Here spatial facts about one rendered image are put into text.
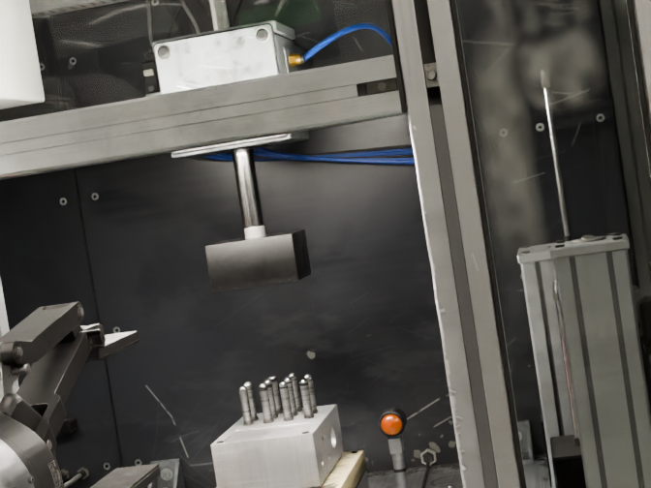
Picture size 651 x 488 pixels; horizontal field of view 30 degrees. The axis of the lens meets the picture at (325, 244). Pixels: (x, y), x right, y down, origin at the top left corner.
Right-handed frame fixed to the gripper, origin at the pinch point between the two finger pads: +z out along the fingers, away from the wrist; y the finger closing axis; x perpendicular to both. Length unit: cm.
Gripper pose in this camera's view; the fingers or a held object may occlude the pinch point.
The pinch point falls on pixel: (112, 413)
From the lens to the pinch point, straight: 77.6
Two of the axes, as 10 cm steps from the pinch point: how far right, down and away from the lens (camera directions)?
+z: 1.8, -0.8, 9.8
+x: -9.7, 1.4, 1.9
